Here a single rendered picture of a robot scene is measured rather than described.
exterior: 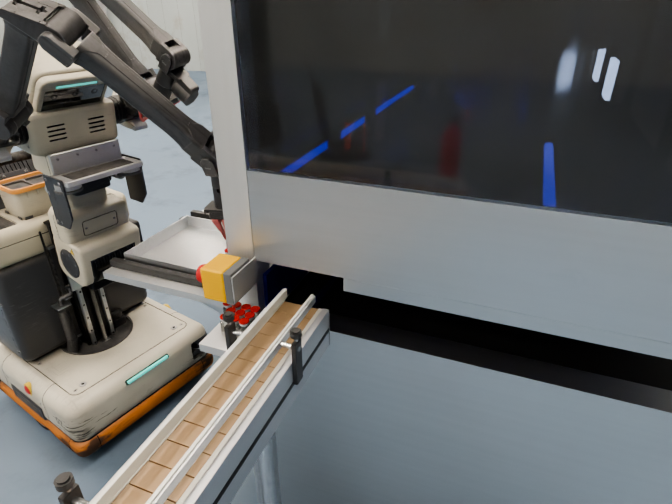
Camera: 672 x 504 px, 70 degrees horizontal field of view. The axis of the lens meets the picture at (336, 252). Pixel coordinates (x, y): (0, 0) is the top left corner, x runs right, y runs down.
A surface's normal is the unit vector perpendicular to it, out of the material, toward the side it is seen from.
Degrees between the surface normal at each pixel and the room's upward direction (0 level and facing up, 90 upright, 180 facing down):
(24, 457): 0
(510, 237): 90
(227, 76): 90
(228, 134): 90
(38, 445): 0
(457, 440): 90
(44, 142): 98
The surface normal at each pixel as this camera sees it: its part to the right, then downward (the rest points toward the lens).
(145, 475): 0.00, -0.88
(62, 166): 0.83, 0.26
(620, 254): -0.36, 0.44
